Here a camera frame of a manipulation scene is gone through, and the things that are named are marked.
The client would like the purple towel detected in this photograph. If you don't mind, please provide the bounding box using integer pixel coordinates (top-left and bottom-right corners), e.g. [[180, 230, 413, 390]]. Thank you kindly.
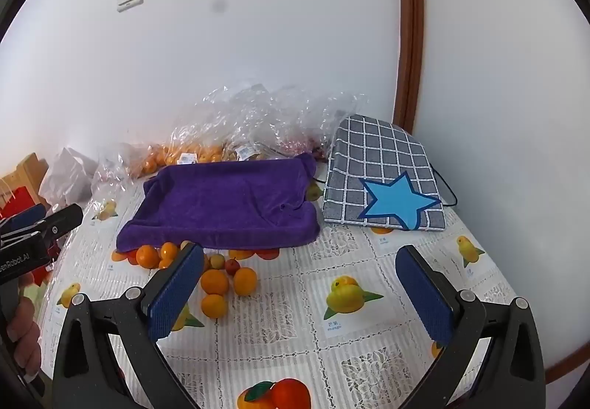
[[115, 152, 322, 254]]

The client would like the cardboard box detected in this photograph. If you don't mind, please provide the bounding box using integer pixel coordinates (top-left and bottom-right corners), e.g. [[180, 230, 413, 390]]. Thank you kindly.
[[0, 153, 49, 202]]

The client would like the white plastic bag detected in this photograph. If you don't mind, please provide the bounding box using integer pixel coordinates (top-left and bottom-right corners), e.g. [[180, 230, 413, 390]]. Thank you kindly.
[[39, 147, 100, 209]]

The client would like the grey checked cushion blue star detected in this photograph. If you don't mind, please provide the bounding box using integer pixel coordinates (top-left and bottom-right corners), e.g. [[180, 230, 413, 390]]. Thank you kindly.
[[322, 114, 447, 232]]

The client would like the person's left hand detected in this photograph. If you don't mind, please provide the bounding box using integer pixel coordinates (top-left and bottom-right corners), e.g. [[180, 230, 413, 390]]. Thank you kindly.
[[7, 297, 43, 382]]

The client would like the fruit print lace tablecloth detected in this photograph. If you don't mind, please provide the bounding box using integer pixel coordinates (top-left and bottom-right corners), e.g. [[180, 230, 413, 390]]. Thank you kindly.
[[34, 178, 521, 409]]

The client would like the clear bag of yellow fruit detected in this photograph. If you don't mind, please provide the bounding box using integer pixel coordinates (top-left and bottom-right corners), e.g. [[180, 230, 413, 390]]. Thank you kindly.
[[203, 84, 296, 161]]

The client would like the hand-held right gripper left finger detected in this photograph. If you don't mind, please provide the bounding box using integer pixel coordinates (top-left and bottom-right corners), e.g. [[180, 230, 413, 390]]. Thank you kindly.
[[52, 242, 205, 409]]

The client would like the brown wooden door frame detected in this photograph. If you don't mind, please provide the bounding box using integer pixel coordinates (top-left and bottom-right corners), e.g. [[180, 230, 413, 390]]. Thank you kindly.
[[392, 0, 425, 135]]

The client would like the small clear plastic bag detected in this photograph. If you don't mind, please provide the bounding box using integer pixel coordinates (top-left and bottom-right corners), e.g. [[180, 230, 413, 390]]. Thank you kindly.
[[91, 146, 139, 211]]

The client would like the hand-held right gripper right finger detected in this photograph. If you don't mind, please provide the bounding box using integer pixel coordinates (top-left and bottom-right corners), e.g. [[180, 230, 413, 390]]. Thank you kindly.
[[395, 244, 547, 409]]

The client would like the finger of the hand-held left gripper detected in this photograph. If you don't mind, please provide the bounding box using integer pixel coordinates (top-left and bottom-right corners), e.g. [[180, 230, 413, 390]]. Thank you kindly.
[[0, 205, 47, 237], [32, 204, 84, 240]]

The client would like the clear bag of oranges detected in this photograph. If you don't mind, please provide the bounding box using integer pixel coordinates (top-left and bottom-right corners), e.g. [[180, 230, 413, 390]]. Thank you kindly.
[[124, 114, 231, 179]]

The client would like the black cable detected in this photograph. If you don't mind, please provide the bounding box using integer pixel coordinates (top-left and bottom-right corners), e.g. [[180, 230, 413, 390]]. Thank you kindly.
[[431, 162, 458, 208]]

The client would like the red packet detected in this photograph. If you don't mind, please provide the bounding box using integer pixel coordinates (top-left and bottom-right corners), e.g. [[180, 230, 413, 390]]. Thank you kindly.
[[0, 188, 35, 218]]

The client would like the clear bag of red fruit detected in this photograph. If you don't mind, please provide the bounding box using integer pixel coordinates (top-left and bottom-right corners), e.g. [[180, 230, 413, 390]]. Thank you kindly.
[[277, 91, 369, 163]]

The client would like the orange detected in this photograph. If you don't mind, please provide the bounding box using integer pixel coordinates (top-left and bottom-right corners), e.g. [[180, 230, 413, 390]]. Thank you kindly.
[[201, 294, 229, 319], [233, 267, 258, 297], [135, 244, 161, 270], [199, 269, 230, 297]]

